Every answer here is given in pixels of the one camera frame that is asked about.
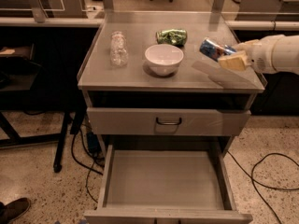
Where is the black cable floor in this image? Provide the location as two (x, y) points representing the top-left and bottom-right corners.
(70, 123), (106, 204)
(226, 149), (299, 224)

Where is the grey drawer cabinet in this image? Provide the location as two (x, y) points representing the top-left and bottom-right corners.
(77, 10), (267, 224)

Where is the closed grey top drawer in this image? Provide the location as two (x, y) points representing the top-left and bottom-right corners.
(87, 107), (250, 136)

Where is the black cable right floor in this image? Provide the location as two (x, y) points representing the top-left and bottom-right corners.
(226, 149), (299, 224)

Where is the open grey middle drawer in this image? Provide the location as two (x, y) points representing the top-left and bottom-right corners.
(84, 146), (252, 224)

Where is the black cable left floor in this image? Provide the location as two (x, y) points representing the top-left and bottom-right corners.
(70, 123), (106, 204)

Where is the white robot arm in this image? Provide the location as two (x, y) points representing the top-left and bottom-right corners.
(218, 35), (299, 75)

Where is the black table frame left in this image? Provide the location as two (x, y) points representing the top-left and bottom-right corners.
(0, 44), (87, 174)

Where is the white ceramic bowl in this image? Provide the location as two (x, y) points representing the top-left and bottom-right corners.
(145, 44), (184, 77)

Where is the blue silver redbull can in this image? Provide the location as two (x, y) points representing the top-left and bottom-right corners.
(199, 37), (236, 61)

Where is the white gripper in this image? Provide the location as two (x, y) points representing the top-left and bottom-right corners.
(218, 35), (284, 74)

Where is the green crushed soda can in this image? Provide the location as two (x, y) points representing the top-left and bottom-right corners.
(156, 29), (188, 46)

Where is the black shoe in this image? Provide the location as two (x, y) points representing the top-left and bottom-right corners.
(0, 198), (31, 224)

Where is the clear plastic water bottle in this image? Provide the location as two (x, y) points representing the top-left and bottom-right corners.
(110, 31), (128, 67)

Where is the black power adapter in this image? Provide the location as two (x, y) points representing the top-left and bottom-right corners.
(87, 133), (101, 154)

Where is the black drawer handle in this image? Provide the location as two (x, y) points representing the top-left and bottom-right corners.
(156, 118), (182, 126)

